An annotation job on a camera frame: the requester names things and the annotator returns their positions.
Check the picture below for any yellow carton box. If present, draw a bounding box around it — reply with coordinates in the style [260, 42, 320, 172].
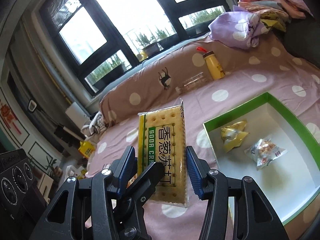
[78, 141, 95, 159]

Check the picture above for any soda cracker clear pack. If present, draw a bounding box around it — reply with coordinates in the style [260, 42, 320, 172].
[137, 100, 188, 207]

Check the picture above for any white paper roll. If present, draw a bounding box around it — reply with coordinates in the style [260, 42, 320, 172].
[65, 102, 90, 129]

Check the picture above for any white blue snack bag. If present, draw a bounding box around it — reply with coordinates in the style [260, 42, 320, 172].
[244, 135, 287, 171]

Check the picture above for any pink dotted bed sheet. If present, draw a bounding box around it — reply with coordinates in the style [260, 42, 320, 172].
[86, 70, 319, 177]

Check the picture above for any purple dotted cloth bundle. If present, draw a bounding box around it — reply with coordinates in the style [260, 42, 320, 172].
[208, 5, 270, 50]

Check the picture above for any striped white cloth pile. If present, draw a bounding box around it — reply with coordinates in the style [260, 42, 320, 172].
[81, 111, 110, 140]

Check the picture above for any pink orange cloth bundle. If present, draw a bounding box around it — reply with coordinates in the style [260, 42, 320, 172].
[238, 0, 312, 32]

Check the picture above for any yellow black snack bag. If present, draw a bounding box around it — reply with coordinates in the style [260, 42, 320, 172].
[220, 120, 249, 153]

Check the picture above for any black dark chair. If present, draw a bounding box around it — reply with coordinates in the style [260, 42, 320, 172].
[284, 0, 319, 67]

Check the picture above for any black framed window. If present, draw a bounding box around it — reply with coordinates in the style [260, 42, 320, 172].
[40, 0, 229, 96]

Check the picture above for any clear plastic bottle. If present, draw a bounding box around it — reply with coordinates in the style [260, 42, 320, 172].
[175, 72, 209, 94]

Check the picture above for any green white cardboard box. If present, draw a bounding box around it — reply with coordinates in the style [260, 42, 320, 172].
[203, 93, 319, 224]

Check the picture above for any yellow bottle red cap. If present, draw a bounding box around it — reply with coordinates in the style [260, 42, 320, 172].
[196, 47, 225, 80]

